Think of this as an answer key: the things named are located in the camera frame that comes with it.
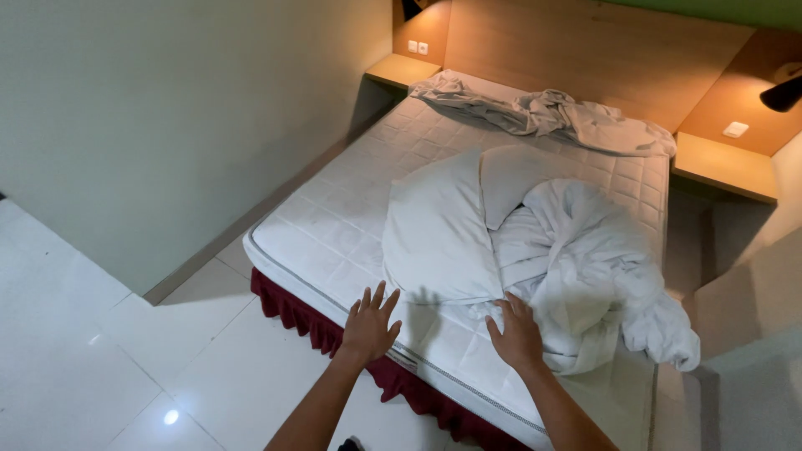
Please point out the person's right hand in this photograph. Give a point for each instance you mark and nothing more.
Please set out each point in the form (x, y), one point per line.
(519, 338)

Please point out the person's left hand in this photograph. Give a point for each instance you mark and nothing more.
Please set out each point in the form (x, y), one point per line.
(366, 331)

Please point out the dark red bed skirt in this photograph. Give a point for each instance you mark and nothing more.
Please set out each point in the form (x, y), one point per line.
(326, 332)

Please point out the crumpled white duvet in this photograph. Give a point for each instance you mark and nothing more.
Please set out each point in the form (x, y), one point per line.
(589, 275)

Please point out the large white pillow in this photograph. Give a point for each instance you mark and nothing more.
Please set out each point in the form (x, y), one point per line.
(435, 235)

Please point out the white quilted mattress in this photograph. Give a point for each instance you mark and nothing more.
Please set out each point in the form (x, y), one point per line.
(351, 213)

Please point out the small white pillow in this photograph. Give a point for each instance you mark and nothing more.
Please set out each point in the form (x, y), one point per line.
(507, 181)

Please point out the crumpled white bed sheet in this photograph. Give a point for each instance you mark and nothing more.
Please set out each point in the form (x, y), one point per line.
(545, 116)

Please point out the wooden bedside shelf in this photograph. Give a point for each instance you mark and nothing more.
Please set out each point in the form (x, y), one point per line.
(724, 166)
(402, 70)

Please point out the wooden headboard panel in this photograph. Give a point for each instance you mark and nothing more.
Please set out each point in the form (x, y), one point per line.
(582, 50)

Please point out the white double wall socket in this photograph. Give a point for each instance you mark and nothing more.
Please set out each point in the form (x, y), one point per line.
(418, 47)

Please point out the white wall switch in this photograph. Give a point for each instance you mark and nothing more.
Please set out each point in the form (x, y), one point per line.
(735, 129)

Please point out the black wall lamp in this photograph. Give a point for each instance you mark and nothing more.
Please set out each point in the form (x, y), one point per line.
(411, 8)
(783, 92)

